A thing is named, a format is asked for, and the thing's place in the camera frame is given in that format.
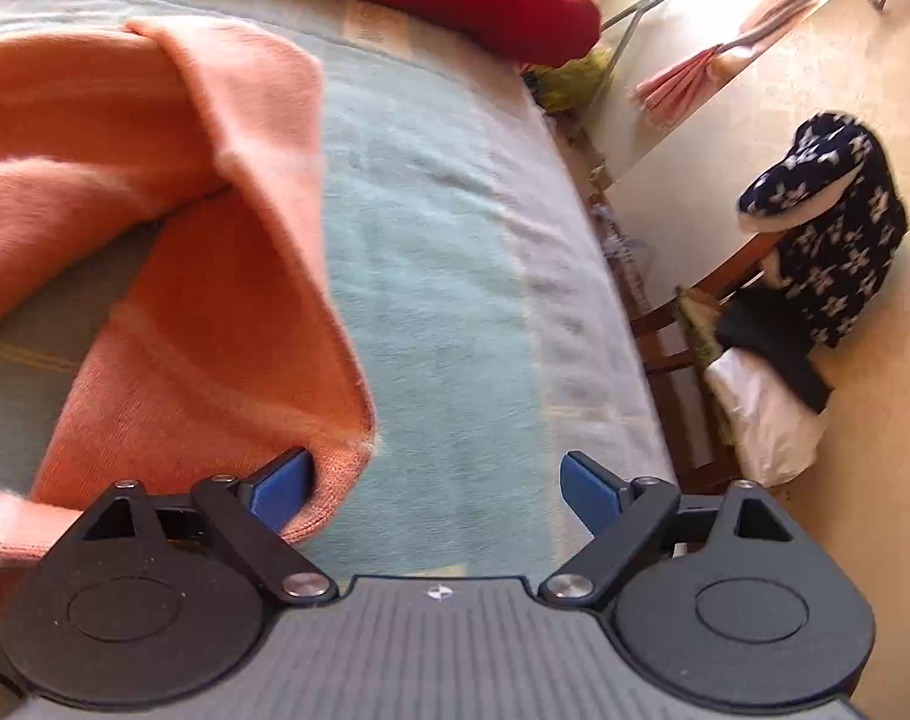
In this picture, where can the yellow-green cloth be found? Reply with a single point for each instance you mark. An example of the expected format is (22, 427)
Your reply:
(571, 79)

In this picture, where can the black cloth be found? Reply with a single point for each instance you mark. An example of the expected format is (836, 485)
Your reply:
(769, 337)

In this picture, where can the blue-grey plaid blanket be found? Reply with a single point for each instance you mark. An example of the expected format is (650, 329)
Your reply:
(440, 277)

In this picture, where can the wooden chair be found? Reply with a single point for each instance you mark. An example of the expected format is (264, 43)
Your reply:
(739, 262)

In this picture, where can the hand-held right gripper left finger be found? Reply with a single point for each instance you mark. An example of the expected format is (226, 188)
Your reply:
(282, 489)

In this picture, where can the orange curtain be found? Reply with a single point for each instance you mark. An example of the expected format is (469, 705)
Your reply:
(687, 79)

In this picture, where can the black star-patterned backpack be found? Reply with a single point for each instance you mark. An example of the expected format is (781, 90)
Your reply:
(837, 240)

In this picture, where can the white plastic bag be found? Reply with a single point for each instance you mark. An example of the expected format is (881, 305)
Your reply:
(769, 420)

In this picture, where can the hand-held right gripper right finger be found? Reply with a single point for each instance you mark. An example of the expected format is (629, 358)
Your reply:
(590, 493)

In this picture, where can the pink knit sweater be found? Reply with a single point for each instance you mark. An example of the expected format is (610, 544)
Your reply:
(200, 315)

